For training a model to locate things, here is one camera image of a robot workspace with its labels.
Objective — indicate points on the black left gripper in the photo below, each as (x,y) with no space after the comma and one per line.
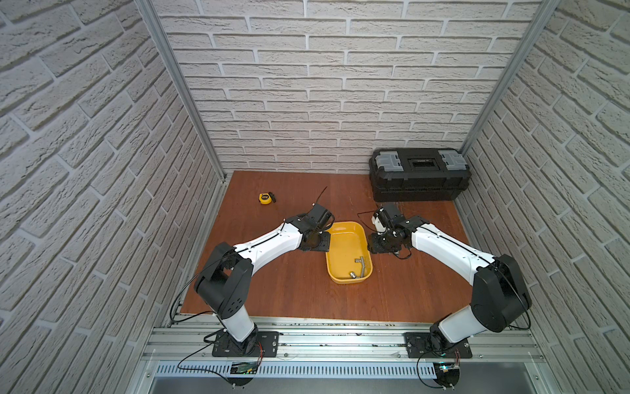
(317,241)

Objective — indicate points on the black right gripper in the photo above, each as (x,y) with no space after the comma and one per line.
(374,246)

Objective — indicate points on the yellow plastic storage box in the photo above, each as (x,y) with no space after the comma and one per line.
(348,243)

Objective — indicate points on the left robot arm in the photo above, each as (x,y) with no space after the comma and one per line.
(224,282)

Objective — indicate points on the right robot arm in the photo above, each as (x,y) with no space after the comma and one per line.
(499,293)

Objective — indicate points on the yellow tape measure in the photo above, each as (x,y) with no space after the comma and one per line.
(267,198)

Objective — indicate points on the black plastic toolbox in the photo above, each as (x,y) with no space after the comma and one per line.
(412,174)

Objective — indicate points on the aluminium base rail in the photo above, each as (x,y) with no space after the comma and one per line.
(331,349)

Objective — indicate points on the aluminium frame post right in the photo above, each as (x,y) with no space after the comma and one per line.
(531,35)

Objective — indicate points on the aluminium frame post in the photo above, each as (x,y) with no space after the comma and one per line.
(531,35)
(161,41)

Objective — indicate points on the aluminium frame post left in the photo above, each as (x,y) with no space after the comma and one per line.
(161,41)

